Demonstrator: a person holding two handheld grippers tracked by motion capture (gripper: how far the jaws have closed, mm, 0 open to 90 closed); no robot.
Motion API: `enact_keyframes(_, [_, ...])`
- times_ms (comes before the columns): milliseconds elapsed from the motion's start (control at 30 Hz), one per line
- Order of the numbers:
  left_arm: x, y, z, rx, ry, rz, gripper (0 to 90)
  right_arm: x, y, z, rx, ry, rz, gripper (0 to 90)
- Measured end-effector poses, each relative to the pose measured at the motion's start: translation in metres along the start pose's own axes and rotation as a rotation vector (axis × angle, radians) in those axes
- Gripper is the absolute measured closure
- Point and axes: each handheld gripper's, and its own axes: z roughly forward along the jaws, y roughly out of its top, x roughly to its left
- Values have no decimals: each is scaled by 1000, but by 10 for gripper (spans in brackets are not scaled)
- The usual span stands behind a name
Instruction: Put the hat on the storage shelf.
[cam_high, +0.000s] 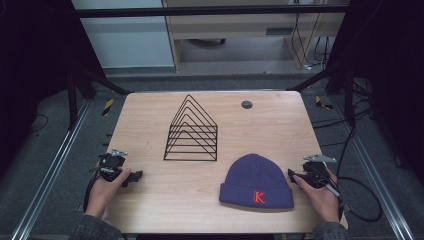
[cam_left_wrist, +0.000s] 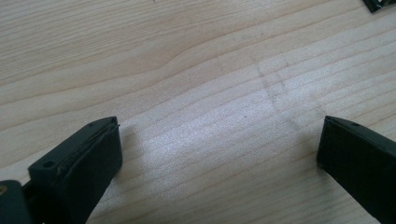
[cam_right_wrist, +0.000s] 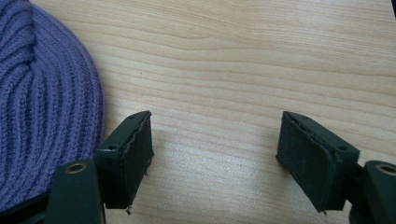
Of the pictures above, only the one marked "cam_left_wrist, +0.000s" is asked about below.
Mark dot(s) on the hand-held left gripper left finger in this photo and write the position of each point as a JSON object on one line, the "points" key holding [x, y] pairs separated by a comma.
{"points": [[81, 166]]}

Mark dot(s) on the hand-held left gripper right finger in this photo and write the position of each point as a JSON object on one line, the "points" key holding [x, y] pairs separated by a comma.
{"points": [[364, 160]]}

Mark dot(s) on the dark shiny packet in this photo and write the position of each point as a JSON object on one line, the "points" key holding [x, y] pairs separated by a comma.
{"points": [[379, 4]]}

